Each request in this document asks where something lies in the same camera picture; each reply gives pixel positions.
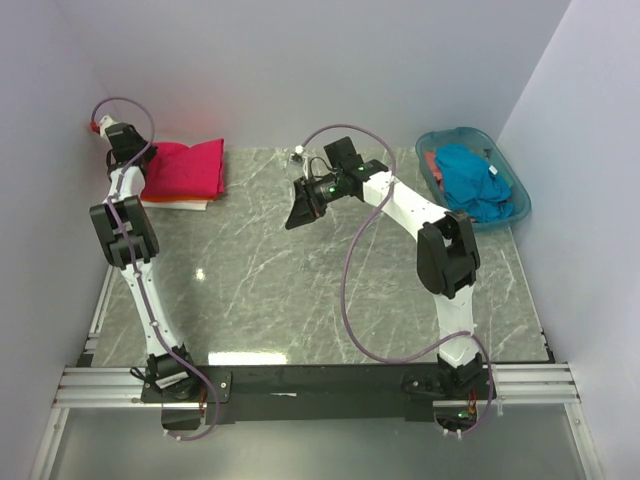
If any pink t shirt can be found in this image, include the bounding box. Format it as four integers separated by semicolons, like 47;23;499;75
141;138;225;197

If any salmon t shirt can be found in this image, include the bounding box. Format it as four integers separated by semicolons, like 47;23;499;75
423;151;444;192

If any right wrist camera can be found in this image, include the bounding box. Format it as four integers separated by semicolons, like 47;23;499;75
289;145;307;168

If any teal plastic basket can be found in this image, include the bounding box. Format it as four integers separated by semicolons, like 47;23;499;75
415;127;531;231

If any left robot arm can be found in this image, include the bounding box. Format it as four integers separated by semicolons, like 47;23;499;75
89;115;200;402

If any aluminium frame rail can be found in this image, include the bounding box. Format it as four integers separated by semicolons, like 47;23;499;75
27;259;151;480

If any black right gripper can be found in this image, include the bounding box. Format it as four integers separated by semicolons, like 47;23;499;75
286;172;345;232

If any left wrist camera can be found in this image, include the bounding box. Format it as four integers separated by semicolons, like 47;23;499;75
89;115;123;140

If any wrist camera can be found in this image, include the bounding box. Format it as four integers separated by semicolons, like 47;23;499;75
289;145;307;168
89;115;123;140

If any blue t shirt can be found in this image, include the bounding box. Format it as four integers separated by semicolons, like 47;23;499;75
436;144;514;223

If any white foam pad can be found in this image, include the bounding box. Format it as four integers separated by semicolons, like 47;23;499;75
142;200;208;211

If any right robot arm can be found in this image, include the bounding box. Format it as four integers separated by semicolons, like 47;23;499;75
285;137;483;399

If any orange folded t shirt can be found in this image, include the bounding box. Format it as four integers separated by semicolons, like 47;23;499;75
141;195;220;204

